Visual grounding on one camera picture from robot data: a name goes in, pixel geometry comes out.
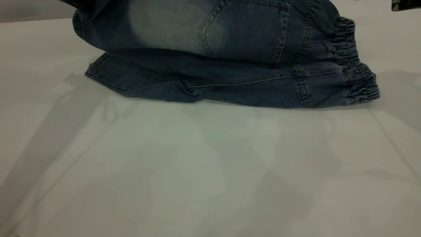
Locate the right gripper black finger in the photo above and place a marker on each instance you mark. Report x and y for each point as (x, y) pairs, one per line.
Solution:
(406, 4)

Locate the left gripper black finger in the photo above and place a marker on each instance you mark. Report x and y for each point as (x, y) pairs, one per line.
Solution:
(84, 4)

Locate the blue denim pants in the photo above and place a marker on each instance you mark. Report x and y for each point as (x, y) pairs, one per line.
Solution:
(246, 82)

